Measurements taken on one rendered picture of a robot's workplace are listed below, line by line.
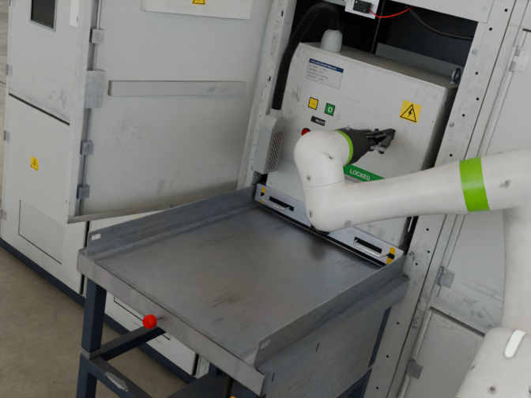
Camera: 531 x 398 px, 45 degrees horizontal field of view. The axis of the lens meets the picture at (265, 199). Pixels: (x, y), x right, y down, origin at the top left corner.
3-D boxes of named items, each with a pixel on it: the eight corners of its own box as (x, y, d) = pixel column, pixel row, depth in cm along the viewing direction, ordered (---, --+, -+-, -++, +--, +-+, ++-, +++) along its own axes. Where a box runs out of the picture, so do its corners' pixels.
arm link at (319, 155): (319, 129, 141) (280, 137, 148) (330, 185, 142) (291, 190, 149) (351, 122, 152) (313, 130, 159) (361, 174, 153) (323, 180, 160)
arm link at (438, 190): (462, 156, 143) (457, 162, 133) (472, 208, 144) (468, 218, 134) (309, 184, 157) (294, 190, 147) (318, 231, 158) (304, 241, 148)
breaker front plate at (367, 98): (393, 251, 184) (442, 90, 166) (263, 189, 209) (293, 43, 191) (396, 250, 185) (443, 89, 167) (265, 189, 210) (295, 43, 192)
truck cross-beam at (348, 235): (397, 269, 184) (403, 251, 182) (254, 199, 212) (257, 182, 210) (405, 264, 188) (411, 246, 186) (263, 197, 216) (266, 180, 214)
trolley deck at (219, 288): (260, 397, 134) (265, 374, 132) (76, 269, 166) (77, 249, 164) (404, 297, 186) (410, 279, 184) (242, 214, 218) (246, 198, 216)
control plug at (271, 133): (263, 174, 195) (274, 120, 188) (250, 169, 197) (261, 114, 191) (278, 170, 201) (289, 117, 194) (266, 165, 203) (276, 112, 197)
